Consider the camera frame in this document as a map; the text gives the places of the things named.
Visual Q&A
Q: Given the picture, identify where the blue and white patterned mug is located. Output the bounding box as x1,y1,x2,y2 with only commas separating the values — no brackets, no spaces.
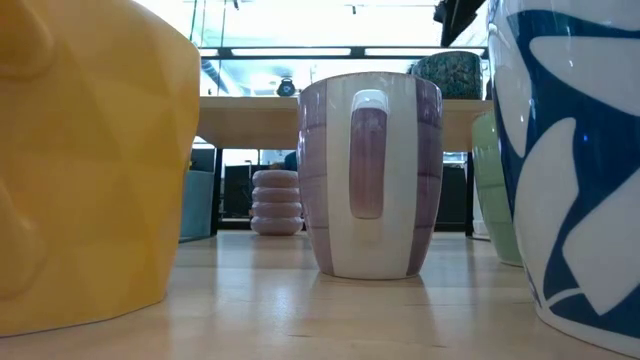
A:
486,0,640,359

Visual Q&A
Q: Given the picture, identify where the wooden shelf with black legs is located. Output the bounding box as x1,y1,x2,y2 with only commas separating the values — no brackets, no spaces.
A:
197,95,495,239

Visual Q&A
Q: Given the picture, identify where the purple and white striped mug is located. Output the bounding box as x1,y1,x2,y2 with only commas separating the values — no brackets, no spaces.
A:
296,71,445,281

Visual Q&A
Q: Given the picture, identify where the yellow faceted mug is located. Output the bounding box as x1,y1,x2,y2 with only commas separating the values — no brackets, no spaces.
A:
0,0,202,339

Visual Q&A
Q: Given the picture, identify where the black background cabinet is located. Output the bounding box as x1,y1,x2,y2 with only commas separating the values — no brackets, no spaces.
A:
223,164,257,220
433,164,469,233

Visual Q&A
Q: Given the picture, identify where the black ceiling light beam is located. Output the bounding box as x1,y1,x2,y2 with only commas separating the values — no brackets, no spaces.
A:
199,45,489,62

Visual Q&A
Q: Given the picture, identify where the black round fixture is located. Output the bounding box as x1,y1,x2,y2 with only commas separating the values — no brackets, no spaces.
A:
276,76,297,98

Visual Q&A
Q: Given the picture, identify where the light green mug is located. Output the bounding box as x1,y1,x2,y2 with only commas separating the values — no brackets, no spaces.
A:
471,108,524,268

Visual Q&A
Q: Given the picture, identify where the dark speckled mug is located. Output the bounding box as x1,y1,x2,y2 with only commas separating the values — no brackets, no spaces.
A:
410,50,484,101

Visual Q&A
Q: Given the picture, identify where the mauve ribbed mug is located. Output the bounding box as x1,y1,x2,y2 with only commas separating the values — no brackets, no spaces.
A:
248,168,305,237

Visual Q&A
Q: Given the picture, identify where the person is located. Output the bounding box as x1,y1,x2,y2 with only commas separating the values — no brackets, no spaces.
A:
269,149,300,174

